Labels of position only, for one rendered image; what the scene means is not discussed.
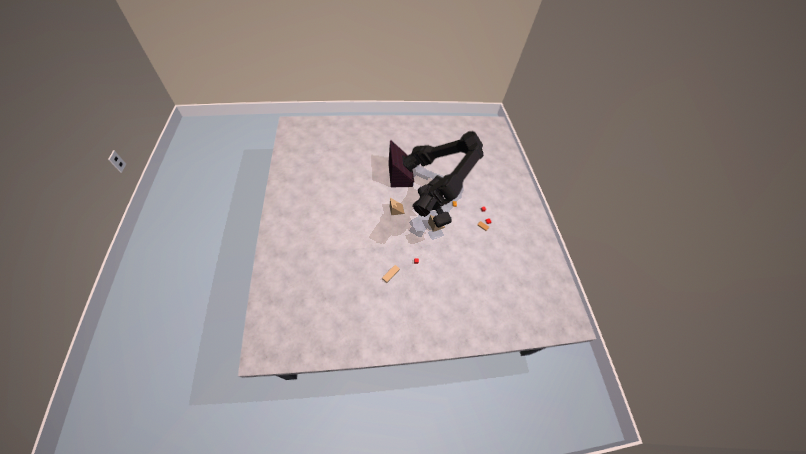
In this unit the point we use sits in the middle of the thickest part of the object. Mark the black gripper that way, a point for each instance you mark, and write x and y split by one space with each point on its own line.
443 218

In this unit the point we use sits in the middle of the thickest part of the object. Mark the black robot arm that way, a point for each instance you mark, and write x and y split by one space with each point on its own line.
450 185

